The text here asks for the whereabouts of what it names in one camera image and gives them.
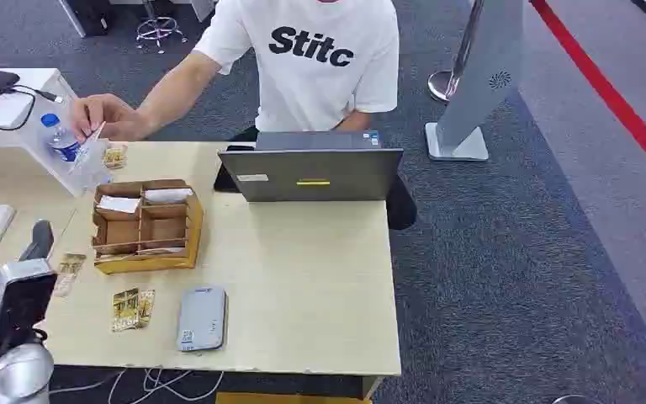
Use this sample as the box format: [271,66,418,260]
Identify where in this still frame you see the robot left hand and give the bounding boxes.
[19,219,56,262]

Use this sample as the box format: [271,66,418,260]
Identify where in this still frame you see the person's right hand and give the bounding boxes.
[69,93,151,143]

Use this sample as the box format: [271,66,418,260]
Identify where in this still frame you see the white card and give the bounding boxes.
[96,194,142,215]
[75,121,108,168]
[142,188,195,204]

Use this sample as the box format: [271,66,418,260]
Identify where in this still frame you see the gold printed card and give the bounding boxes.
[54,252,87,298]
[103,143,129,171]
[135,289,156,329]
[111,288,141,333]

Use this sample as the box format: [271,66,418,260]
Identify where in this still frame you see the clear water bottle blue cap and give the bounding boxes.
[40,113,114,194]

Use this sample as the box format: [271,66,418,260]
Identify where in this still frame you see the white side table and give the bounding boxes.
[0,67,87,199]

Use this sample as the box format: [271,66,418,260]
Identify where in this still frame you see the chrome stool base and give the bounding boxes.
[134,0,189,56]

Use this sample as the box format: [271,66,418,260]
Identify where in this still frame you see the black cabinet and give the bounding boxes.
[57,0,114,40]

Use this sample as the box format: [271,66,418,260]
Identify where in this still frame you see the wooden card box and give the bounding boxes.
[91,178,205,276]

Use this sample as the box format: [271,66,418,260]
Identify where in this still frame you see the grey card reader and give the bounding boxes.
[176,286,229,354]

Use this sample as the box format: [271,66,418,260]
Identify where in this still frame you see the person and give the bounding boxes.
[69,0,419,231]

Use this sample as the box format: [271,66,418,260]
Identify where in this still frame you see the grey laptop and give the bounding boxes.
[217,130,405,204]

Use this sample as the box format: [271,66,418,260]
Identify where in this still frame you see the wooden board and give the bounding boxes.
[214,391,373,404]

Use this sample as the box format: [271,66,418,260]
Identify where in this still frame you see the grey kiosk stand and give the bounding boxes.
[424,0,525,163]

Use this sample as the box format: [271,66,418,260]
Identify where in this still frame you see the red floor tape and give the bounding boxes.
[529,0,646,189]

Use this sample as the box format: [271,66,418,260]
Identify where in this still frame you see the black cable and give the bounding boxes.
[0,84,66,133]

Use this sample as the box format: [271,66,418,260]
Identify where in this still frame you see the white cables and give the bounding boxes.
[48,367,227,404]

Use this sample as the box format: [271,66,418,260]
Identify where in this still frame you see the chrome stanchion post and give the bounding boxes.
[426,0,486,105]

